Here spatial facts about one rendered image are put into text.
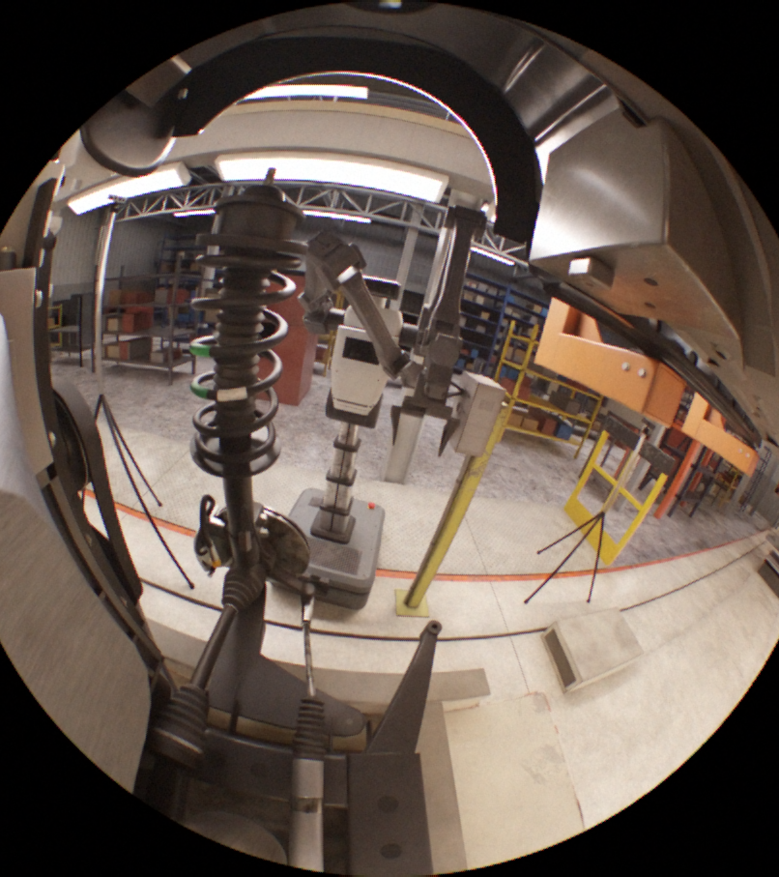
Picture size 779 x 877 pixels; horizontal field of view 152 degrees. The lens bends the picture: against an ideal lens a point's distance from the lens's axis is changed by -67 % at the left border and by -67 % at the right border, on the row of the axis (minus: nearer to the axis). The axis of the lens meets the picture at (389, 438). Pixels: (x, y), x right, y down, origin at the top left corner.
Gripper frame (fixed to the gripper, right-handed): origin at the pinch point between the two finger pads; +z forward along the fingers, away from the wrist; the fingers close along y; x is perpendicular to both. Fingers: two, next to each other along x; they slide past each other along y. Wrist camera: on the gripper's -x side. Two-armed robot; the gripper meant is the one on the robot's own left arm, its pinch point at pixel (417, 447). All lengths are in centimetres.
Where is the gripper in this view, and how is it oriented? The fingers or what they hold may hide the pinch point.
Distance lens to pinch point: 59.7
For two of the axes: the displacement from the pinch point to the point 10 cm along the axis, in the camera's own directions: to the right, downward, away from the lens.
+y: 9.7, 2.4, 0.1
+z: -2.4, 9.7, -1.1
